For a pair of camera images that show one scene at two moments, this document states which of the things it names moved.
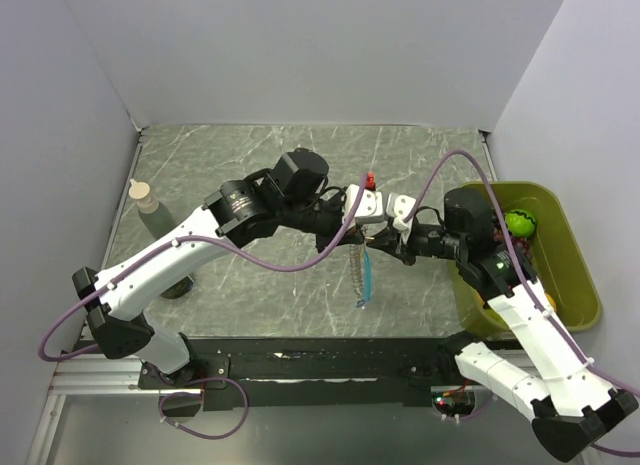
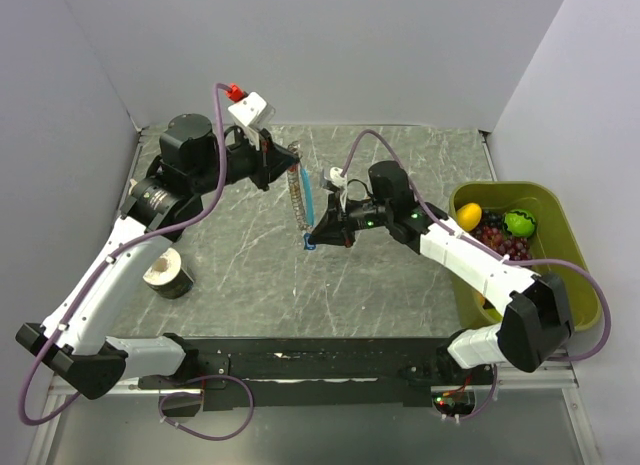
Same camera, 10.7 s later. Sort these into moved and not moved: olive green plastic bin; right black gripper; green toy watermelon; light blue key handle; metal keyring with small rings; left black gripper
Moved: metal keyring with small rings; right black gripper; left black gripper; light blue key handle
Not moved: green toy watermelon; olive green plastic bin
